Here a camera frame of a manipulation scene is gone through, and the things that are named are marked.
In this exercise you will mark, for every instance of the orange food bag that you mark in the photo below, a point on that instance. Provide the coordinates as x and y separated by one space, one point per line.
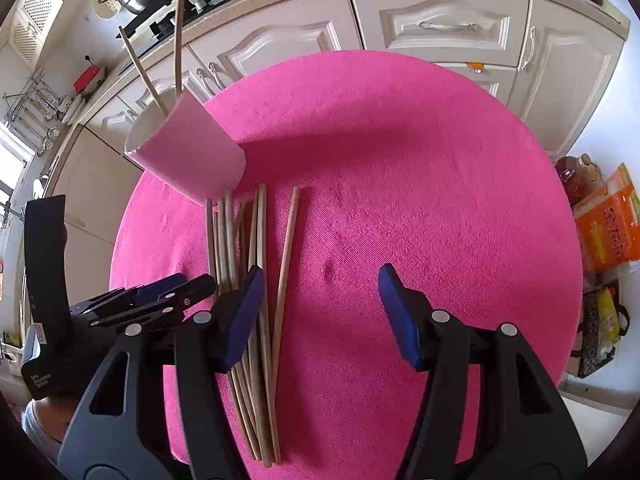
605 230

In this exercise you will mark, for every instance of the person's left forearm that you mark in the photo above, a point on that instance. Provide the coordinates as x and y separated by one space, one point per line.
47 410

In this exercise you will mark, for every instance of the cream louvered wall cabinet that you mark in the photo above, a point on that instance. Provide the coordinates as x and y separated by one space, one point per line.
35 15

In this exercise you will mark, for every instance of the bunch of wooden chopsticks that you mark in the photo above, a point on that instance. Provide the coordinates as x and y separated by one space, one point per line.
262 400

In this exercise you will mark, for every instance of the black gas stove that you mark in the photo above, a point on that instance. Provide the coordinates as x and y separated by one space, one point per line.
165 25

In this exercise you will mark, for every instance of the cream perforated strainer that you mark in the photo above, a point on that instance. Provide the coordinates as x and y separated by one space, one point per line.
105 7

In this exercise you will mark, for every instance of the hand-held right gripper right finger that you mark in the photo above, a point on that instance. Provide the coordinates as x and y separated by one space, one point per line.
396 312

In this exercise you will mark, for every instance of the long wooden chopstick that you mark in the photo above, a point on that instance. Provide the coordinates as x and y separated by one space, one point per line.
176 45
142 70

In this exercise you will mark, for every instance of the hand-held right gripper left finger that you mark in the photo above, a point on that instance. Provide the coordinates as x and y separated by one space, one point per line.
246 312

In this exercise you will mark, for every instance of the red container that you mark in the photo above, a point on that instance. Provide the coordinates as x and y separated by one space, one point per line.
86 79

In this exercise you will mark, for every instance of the hanging kitchen utensil rack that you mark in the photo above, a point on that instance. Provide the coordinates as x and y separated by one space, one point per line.
30 110

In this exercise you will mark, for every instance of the amber cooking oil bottle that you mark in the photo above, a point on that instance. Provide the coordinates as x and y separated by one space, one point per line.
575 177

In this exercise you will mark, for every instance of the patterned shopping bag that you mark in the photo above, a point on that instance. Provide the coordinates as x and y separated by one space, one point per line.
597 330

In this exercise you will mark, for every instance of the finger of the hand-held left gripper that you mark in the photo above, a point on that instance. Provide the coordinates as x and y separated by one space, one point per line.
170 305
155 287

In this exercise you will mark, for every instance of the pink round tablecloth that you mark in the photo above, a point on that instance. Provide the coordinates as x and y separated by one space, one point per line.
400 185

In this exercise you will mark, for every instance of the cream kitchen base cabinet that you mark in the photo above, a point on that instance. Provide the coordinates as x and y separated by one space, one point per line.
430 25

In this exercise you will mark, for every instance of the pink cup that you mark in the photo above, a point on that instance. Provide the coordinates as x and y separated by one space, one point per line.
200 155

